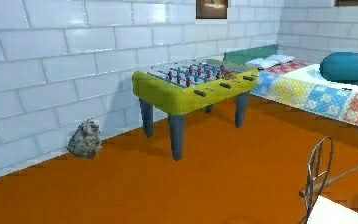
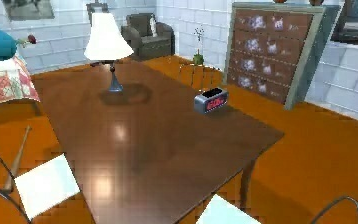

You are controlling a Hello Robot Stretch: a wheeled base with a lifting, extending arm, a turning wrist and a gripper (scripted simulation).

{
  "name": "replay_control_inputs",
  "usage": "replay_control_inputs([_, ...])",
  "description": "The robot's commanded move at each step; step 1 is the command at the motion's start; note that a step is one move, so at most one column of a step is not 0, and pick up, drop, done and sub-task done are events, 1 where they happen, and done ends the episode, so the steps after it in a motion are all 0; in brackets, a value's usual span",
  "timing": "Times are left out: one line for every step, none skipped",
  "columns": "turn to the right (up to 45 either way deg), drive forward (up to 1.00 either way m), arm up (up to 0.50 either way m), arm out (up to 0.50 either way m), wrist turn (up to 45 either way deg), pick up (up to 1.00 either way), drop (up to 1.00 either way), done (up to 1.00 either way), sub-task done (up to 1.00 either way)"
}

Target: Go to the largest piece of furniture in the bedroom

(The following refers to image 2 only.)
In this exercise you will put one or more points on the white shade table lamp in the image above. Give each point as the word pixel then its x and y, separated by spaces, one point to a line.
pixel 108 40

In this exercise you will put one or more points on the dark framed window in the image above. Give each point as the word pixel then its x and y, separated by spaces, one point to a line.
pixel 353 21

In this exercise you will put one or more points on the bed with patchwork quilt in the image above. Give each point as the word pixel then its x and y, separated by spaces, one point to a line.
pixel 7 81

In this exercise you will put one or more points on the white cushion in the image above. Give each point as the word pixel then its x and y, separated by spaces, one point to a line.
pixel 152 26

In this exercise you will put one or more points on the white seat metal chair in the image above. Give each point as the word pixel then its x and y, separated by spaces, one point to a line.
pixel 43 186
pixel 233 213

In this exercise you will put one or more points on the dark brown armchair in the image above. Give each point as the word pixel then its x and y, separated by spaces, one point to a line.
pixel 150 38

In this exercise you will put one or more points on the red flower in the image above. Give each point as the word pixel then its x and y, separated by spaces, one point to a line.
pixel 31 39

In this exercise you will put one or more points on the green potted house plant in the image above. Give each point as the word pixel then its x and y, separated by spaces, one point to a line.
pixel 198 58

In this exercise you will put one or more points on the grey digital alarm clock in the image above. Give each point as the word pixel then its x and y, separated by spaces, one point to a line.
pixel 211 100

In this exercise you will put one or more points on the brown chest of drawers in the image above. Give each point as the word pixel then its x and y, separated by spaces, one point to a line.
pixel 270 53

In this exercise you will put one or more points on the brown wooden table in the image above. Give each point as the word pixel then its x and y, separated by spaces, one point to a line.
pixel 147 140

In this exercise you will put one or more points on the wooden baseball bat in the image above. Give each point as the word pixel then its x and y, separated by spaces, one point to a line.
pixel 17 160

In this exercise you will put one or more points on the framed wall picture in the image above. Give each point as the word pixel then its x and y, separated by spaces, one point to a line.
pixel 28 8

